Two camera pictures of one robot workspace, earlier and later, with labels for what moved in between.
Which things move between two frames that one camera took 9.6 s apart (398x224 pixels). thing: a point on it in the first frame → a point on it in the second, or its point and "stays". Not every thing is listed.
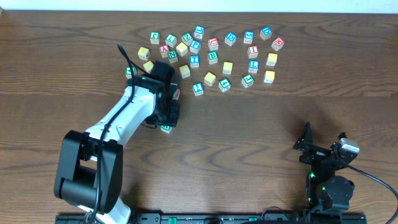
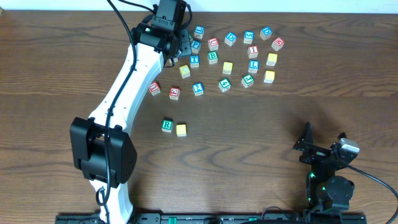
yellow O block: (227, 68) stays
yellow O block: (209, 79) → (181, 130)
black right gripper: (316, 152) stays
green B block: (212, 56) stays
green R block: (166, 128) stays
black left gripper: (171, 112) → (185, 43)
